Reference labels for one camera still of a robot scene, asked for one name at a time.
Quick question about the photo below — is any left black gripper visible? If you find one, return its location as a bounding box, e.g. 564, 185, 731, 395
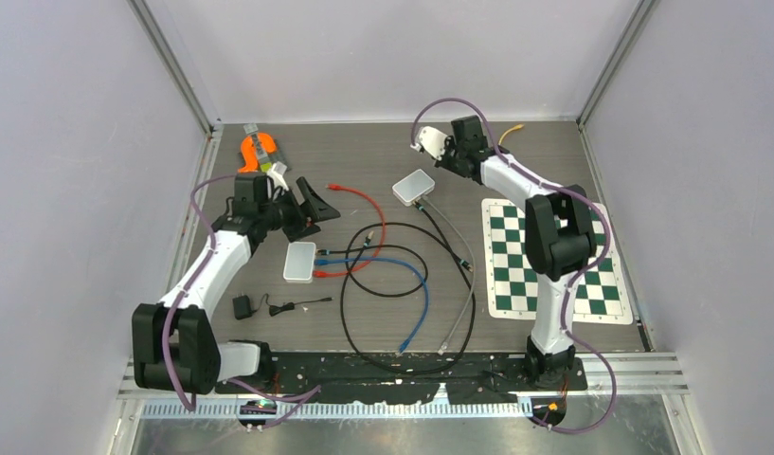
260, 178, 338, 243

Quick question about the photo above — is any red ethernet cable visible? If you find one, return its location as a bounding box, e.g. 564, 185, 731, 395
312, 183, 387, 280

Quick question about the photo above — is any white network switch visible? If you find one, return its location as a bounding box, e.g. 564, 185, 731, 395
391, 169, 436, 207
282, 242, 316, 284

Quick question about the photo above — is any blue ethernet cable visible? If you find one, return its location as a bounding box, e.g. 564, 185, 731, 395
312, 256, 430, 357

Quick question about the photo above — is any black cable with green plug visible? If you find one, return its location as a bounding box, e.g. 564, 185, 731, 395
339, 200, 478, 376

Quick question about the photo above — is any long black ethernet cable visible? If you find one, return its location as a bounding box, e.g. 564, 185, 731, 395
314, 243, 429, 299

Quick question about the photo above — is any grey ethernet cable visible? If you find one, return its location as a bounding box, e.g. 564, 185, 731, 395
421, 195, 477, 357

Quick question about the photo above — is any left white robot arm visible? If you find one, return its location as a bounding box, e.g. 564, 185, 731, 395
131, 171, 340, 407

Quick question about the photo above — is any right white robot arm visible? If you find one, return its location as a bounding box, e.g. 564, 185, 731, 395
415, 116, 598, 390

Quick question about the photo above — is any grey lego baseplate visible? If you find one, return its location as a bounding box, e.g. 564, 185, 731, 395
238, 123, 288, 173

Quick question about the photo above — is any orange S-shaped block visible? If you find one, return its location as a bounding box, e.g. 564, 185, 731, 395
238, 133, 279, 173

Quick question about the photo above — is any black power adapter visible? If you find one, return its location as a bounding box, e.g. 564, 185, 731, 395
231, 294, 333, 320

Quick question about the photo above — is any green white chessboard mat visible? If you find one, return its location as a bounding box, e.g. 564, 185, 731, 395
480, 198, 635, 325

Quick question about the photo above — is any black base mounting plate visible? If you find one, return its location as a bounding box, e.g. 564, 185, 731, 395
239, 352, 587, 405

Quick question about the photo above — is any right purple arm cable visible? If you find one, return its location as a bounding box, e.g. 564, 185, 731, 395
410, 98, 619, 436

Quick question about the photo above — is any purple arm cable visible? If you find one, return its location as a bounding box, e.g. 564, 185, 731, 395
161, 174, 322, 431
410, 98, 619, 436

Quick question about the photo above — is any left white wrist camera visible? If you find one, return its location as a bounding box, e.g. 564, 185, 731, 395
266, 161, 290, 192

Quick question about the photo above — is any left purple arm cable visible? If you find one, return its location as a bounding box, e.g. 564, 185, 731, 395
161, 174, 322, 431

